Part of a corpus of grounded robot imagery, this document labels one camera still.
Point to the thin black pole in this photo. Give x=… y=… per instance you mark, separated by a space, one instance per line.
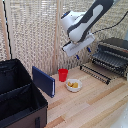
x=7 y=30

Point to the white woven folding screen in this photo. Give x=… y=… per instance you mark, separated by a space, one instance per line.
x=30 y=33

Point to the black fabric storage bag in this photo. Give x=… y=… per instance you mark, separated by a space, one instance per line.
x=20 y=100

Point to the yellow food pieces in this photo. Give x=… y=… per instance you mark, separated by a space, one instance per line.
x=73 y=84

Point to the red plastic cup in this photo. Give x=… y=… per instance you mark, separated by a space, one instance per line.
x=62 y=75

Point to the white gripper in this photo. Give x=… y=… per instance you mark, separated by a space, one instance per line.
x=78 y=45

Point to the dark blue binder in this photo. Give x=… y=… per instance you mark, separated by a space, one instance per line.
x=43 y=80

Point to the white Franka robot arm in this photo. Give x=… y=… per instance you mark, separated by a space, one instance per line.
x=81 y=21

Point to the white bowl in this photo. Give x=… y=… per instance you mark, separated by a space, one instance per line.
x=73 y=87

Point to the black toaster oven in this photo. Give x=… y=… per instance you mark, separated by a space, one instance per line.
x=113 y=56

